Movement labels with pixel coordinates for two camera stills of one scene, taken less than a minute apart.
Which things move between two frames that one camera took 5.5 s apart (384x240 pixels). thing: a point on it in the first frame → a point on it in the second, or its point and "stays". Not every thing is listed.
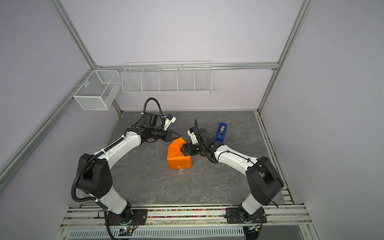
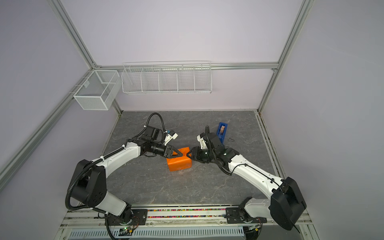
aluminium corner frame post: [74, 33] stays
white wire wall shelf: [167, 77] stays
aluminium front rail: [286, 215] stays
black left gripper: [168, 134] → [168, 151]
